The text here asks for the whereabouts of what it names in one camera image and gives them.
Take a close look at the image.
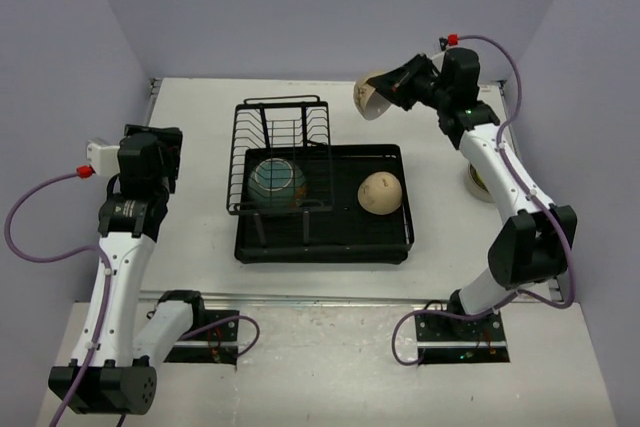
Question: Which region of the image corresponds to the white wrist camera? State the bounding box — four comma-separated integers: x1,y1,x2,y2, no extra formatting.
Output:
426,51,445,70
86,138,120,178

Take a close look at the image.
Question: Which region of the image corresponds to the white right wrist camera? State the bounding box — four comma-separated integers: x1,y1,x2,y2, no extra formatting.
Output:
426,51,445,70

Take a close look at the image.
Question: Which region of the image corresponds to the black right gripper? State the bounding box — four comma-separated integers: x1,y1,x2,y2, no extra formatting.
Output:
369,54,453,113

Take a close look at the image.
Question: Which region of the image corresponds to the large beige ceramic bowl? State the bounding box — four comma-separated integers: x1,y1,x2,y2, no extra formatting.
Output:
464,164,494,204

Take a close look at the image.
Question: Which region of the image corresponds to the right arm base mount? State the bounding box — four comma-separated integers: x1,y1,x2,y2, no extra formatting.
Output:
414,300,510,365

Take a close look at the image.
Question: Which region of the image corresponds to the teal glazed bowl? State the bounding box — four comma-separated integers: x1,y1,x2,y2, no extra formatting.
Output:
247,158,308,209

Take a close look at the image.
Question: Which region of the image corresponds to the black wire dish rack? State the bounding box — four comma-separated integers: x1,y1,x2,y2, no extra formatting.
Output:
226,94,335,249

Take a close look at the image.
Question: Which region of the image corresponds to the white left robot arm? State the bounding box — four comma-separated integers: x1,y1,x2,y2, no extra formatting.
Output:
48,124,208,415

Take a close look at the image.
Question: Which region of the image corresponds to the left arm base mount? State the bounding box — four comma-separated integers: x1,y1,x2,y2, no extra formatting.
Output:
165,320,239,366

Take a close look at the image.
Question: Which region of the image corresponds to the black plastic drain tray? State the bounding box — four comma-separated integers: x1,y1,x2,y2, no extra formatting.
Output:
228,142,415,264

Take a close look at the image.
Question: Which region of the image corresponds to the cream floral bowl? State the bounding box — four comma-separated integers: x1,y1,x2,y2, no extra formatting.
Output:
353,70,392,121

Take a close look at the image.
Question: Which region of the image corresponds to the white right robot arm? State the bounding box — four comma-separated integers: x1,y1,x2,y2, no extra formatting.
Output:
357,47,577,340

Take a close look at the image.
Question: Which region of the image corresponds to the aluminium table rail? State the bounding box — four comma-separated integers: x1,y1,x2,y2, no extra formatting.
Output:
134,289,451,309

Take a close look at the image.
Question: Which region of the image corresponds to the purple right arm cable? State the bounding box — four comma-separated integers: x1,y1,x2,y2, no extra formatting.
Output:
391,32,576,367

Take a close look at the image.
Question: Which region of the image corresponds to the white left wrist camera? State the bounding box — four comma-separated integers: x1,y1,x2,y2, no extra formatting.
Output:
86,138,120,178

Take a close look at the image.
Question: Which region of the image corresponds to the tan wooden bowl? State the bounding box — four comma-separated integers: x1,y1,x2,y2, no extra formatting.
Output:
357,171,403,216

